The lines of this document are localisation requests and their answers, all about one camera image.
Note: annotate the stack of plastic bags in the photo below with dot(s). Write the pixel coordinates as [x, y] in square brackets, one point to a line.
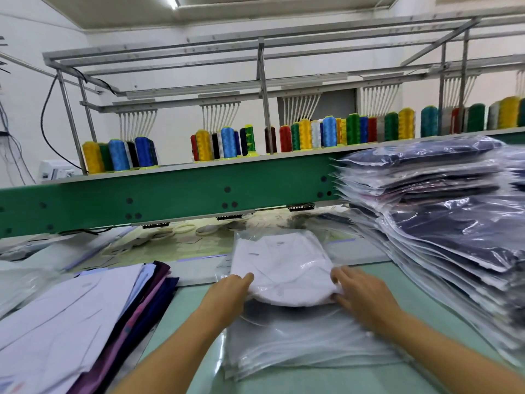
[303, 340]

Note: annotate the white box device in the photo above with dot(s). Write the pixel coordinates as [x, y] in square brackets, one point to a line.
[59, 170]

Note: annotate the person's right forearm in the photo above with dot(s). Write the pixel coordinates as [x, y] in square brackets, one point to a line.
[459, 357]

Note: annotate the person's left hand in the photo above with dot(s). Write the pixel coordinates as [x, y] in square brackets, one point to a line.
[226, 301]

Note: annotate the single clear plastic bag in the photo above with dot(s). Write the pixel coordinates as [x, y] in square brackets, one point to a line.
[226, 258]

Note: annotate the white shirt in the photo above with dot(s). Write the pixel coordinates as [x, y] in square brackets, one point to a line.
[283, 266]

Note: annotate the stack of bagged garments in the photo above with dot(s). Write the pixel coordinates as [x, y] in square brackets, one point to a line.
[435, 201]

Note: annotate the grey metal thread rack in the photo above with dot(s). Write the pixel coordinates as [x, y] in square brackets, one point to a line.
[264, 86]

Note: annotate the person's right hand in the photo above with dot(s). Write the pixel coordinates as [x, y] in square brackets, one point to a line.
[365, 298]

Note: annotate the ceiling light tube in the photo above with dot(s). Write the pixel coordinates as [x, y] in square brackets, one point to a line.
[171, 0]

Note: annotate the green machine beam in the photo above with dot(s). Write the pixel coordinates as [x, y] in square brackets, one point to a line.
[164, 197]

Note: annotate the row of coloured thread spools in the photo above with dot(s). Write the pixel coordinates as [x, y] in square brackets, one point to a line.
[328, 131]

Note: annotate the crumpled clear plastic film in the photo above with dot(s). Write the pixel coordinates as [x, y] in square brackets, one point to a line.
[24, 289]

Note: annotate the person's left forearm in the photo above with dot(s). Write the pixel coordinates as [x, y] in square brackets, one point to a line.
[164, 361]

